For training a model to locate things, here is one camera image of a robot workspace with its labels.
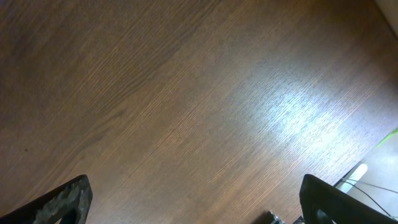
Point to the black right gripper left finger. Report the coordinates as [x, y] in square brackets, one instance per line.
[68, 203]

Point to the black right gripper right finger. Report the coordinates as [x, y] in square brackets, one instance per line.
[323, 203]

